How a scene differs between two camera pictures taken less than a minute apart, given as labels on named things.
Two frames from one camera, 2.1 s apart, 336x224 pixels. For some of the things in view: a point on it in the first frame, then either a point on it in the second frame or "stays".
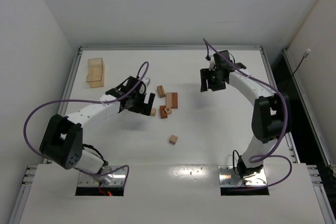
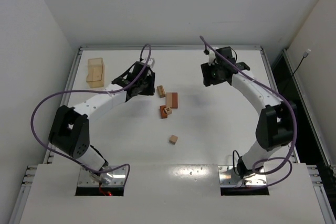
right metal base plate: (226, 178) stays
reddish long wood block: (174, 100) stays
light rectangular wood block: (160, 91) stays
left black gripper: (142, 102) → (148, 85)
